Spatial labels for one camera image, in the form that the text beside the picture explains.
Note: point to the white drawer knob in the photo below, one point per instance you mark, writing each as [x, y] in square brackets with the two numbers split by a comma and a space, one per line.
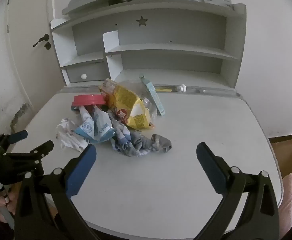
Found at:
[83, 76]

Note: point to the grey crumpled cloth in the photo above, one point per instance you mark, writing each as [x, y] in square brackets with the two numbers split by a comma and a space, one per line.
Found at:
[160, 143]

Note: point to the crumpled white paper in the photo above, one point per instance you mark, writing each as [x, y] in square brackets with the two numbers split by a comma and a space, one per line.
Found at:
[66, 135]

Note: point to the blue and white wrapper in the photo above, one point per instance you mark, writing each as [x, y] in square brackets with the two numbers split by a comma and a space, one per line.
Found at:
[93, 127]

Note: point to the white door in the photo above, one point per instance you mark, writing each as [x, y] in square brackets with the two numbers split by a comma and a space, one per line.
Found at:
[28, 62]

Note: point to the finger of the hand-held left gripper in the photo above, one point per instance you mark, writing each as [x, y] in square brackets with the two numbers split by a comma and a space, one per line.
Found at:
[42, 149]
[18, 135]

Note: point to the person's left hand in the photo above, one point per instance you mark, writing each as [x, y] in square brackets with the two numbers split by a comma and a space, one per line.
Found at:
[0, 205]

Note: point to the crumpled blue grey wrapper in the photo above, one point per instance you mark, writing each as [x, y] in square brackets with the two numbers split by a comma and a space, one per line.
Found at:
[126, 142]

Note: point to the small white knob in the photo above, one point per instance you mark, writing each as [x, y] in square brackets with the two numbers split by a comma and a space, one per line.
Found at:
[182, 88]

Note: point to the clear plastic bag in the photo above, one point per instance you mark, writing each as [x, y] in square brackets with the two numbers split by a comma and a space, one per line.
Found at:
[148, 105]

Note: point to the grey drawer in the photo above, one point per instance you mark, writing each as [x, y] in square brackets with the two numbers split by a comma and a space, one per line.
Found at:
[93, 72]

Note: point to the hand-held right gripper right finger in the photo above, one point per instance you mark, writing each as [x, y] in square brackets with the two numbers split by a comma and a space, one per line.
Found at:
[210, 167]

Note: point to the white grey shelf unit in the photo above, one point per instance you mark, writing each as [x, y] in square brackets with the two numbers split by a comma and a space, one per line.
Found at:
[160, 30]

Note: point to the black door lock knob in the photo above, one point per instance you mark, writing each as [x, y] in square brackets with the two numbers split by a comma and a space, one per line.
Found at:
[47, 45]

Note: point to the light blue cardboard box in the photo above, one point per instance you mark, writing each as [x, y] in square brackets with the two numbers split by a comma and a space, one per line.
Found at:
[154, 95]

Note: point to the yellow snack bag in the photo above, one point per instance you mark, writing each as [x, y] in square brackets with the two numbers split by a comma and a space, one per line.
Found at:
[126, 100]

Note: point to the red plastic lid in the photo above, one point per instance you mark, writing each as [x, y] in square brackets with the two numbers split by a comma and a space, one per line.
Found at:
[88, 100]

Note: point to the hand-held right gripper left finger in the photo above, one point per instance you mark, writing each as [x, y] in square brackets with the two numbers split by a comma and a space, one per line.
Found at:
[82, 172]

